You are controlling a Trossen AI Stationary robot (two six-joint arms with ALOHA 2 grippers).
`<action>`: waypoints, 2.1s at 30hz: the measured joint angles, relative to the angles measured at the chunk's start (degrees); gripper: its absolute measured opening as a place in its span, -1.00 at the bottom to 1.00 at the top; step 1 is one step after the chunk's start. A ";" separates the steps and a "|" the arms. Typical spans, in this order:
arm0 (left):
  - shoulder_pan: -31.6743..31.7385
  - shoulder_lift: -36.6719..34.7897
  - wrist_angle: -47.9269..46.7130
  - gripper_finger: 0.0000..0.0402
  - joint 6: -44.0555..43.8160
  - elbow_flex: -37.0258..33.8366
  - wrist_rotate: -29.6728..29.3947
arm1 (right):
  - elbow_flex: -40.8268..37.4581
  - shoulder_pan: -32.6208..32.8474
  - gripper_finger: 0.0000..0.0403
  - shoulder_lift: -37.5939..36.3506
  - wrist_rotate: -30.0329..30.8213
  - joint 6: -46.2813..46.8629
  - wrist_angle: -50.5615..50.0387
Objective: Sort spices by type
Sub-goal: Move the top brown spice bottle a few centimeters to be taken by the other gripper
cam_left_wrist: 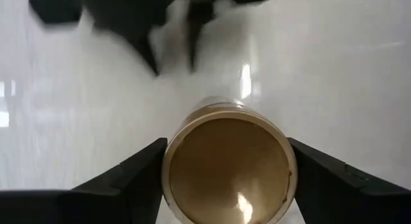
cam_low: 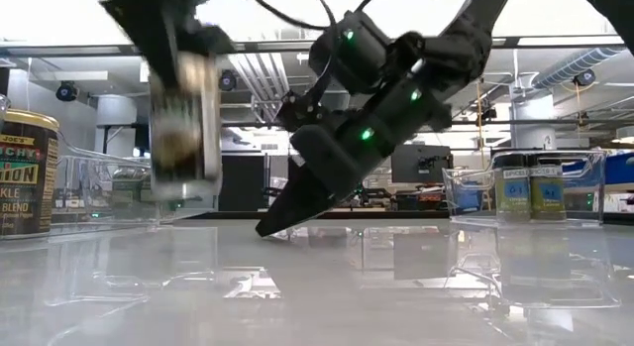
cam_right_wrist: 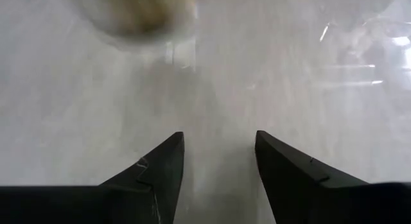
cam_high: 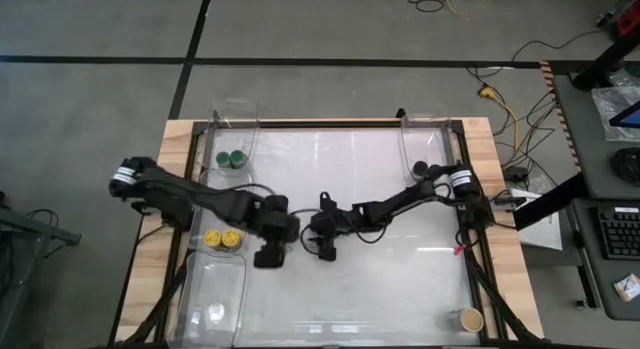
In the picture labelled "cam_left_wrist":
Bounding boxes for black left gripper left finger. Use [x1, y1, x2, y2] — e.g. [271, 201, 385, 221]
[0, 137, 169, 224]

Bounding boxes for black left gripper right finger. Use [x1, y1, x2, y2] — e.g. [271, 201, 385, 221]
[287, 137, 411, 224]

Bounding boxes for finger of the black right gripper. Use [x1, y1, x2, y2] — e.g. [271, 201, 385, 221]
[121, 26, 162, 77]
[187, 10, 210, 73]

